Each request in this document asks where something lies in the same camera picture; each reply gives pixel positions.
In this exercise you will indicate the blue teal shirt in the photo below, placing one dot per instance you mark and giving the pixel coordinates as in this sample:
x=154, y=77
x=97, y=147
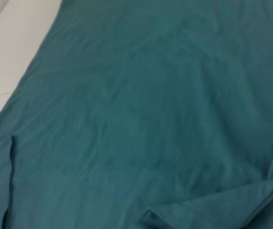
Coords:
x=150, y=107

